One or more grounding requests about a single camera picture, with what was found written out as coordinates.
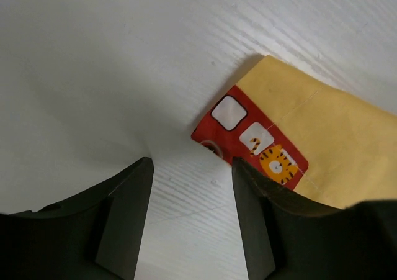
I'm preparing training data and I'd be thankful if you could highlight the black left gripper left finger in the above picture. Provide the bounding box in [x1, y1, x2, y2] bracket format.
[1, 157, 154, 279]

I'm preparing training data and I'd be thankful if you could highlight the yellow car-print placemat cloth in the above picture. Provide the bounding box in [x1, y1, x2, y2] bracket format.
[191, 56, 396, 208]

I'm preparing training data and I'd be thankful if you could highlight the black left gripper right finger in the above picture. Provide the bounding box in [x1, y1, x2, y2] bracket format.
[232, 158, 396, 279]

